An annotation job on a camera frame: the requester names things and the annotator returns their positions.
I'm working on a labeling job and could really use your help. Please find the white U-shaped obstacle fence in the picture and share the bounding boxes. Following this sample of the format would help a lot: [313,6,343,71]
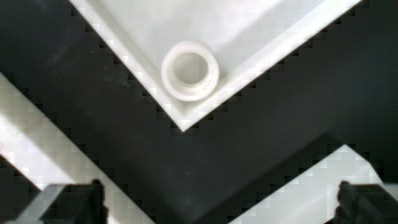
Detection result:
[0,74,398,224]

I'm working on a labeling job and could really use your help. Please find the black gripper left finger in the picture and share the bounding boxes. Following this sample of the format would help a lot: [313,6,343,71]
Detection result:
[16,180,108,224]

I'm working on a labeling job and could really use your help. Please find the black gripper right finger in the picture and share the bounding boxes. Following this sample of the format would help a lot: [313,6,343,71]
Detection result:
[332,181,398,224]

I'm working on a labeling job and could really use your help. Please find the white square table top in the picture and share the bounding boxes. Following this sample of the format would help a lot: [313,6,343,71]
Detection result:
[69,0,361,129]

